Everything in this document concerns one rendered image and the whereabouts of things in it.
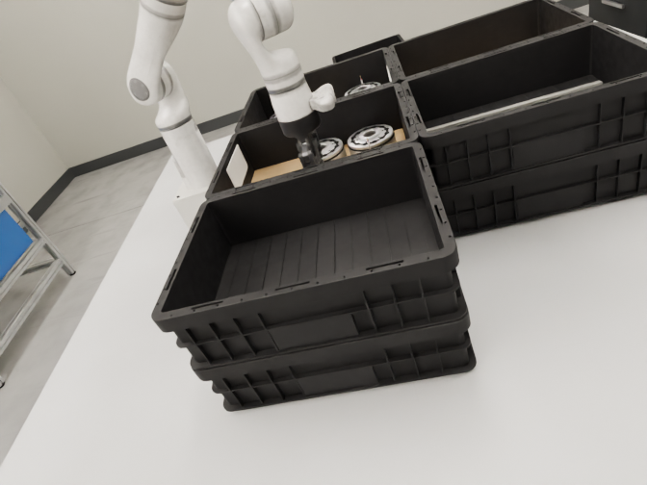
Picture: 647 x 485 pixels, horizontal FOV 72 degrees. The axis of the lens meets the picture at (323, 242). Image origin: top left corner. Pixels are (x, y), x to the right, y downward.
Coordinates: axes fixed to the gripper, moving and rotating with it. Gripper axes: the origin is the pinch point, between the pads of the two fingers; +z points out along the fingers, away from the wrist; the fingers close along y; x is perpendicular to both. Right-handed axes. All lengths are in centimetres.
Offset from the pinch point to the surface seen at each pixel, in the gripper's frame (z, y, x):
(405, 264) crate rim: -7.6, 41.1, 13.6
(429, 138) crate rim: -7.3, 11.3, 21.5
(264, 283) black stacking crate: 2.5, 26.1, -10.0
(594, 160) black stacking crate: 4.8, 11.6, 47.0
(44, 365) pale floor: 85, -54, -169
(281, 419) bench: 15.4, 42.8, -10.3
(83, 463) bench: 15, 45, -45
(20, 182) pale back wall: 55, -243, -287
